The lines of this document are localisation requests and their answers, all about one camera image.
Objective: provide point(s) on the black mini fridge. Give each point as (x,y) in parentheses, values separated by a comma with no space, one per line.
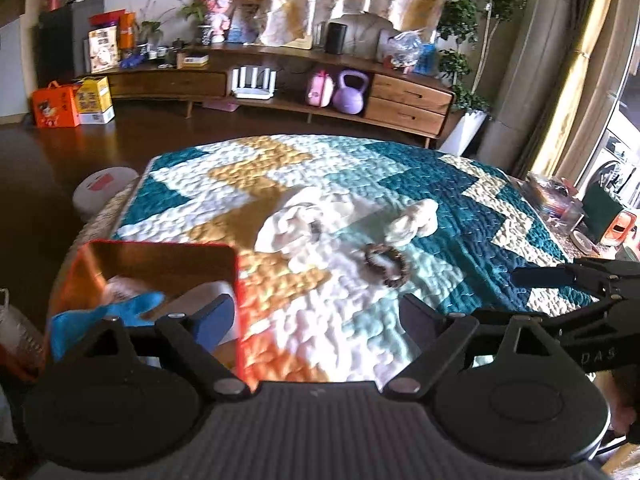
(62,42)

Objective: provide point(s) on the black cylinder speaker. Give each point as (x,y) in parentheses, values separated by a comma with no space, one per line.
(335,38)

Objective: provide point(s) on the pink toy case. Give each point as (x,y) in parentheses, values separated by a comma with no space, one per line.
(320,89)

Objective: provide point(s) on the blue rubber glove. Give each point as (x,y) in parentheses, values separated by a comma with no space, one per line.
(69,327)

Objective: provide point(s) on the green orange utensil holder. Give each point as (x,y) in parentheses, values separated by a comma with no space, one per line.
(609,223)

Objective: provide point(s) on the quilted zigzag blanket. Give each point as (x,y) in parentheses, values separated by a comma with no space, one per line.
(342,323)

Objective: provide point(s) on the orange gift bag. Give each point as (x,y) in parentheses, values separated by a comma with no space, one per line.
(55,106)

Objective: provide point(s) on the wooden tv console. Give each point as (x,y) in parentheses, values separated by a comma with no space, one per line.
(408,103)

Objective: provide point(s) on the red square tin box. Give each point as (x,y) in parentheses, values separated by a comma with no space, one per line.
(130,280)

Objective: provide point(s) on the clear bag of toys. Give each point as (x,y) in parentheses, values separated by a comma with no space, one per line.
(403,51)

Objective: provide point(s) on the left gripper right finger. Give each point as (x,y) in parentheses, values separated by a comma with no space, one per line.
(442,341)

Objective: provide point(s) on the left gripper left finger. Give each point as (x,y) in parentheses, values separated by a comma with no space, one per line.
(187,345)

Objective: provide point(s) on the cream knitted sock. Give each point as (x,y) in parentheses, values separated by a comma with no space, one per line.
(417,220)

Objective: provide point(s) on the pink doll figure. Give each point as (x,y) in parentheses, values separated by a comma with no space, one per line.
(216,21)

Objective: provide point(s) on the white wifi router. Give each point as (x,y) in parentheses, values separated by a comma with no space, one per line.
(253,83)

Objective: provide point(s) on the purple kettlebell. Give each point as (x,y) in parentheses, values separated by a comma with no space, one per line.
(348,99)

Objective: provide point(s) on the yellow cardboard box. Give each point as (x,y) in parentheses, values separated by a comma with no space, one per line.
(94,101)

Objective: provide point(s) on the tall green potted plant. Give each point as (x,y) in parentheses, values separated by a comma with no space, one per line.
(464,35)

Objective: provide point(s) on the white product box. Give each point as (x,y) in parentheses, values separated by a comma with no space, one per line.
(103,49)

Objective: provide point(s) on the white crumpled cloth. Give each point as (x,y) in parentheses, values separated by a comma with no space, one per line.
(302,229)

